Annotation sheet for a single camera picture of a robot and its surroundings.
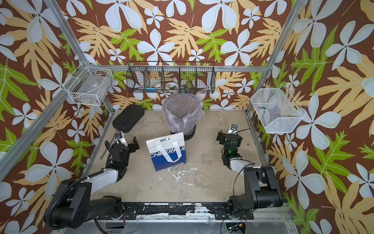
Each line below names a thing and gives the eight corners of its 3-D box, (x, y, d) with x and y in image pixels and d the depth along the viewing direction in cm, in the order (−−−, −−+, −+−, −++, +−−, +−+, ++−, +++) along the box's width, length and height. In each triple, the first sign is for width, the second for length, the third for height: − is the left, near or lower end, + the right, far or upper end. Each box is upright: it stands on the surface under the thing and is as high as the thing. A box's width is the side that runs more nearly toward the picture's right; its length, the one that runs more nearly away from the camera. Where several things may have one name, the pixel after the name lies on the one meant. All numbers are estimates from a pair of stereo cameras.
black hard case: (112, 129, 111) (109, 123, 106) (132, 108, 126) (129, 102, 120) (128, 134, 107) (125, 129, 102) (146, 112, 122) (144, 106, 117)
